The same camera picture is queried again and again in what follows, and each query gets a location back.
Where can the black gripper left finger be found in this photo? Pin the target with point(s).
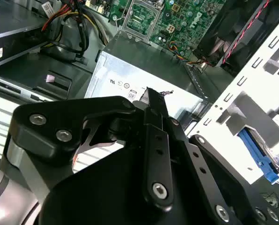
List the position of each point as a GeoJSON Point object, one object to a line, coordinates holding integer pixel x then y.
{"type": "Point", "coordinates": [48, 112]}

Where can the hard disk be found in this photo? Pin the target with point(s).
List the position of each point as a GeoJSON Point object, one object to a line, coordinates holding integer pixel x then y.
{"type": "Point", "coordinates": [259, 159]}

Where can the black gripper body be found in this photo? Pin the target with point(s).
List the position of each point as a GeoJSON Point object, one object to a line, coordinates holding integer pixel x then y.
{"type": "Point", "coordinates": [102, 192]}

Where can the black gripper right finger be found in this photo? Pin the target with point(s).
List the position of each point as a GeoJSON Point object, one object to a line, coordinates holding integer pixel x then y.
{"type": "Point", "coordinates": [195, 164]}

